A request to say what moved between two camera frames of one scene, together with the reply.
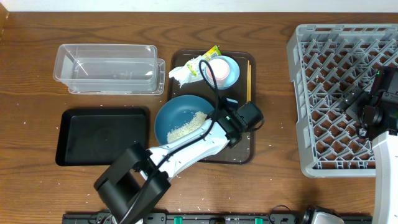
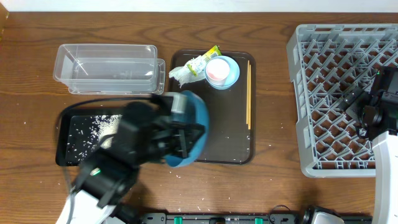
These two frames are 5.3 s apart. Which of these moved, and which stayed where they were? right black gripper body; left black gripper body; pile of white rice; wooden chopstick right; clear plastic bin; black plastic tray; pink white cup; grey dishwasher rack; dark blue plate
Moved: dark blue plate; left black gripper body; pile of white rice
Stayed: grey dishwasher rack; clear plastic bin; wooden chopstick right; pink white cup; black plastic tray; right black gripper body
